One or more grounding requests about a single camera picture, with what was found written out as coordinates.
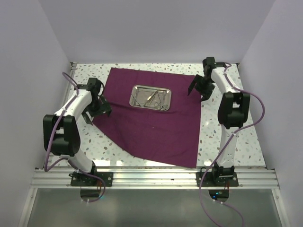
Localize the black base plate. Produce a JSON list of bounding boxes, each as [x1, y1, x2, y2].
[[69, 172, 114, 187], [202, 166, 239, 187]]

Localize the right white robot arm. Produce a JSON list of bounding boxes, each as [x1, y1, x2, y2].
[[188, 57, 250, 186]]

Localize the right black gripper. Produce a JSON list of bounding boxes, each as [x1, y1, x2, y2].
[[188, 74, 215, 102]]

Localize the purple surgical cloth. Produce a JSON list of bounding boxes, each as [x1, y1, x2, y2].
[[93, 68, 201, 168]]

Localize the aluminium mounting rail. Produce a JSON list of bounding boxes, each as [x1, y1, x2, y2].
[[30, 166, 280, 189]]

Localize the steel surgical scissors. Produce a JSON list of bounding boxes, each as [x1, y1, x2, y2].
[[143, 90, 168, 111]]

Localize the steel tweezers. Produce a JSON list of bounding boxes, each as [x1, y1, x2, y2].
[[146, 93, 156, 103]]

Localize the steel forceps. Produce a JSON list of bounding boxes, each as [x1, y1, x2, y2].
[[130, 87, 162, 109]]

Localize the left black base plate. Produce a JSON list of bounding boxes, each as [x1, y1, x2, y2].
[[69, 172, 114, 187]]

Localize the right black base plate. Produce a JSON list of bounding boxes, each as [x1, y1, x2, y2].
[[202, 166, 239, 187]]

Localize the steel instrument tray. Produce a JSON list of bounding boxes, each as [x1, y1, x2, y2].
[[129, 85, 172, 111]]

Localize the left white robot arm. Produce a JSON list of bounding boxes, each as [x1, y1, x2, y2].
[[43, 78, 112, 186]]

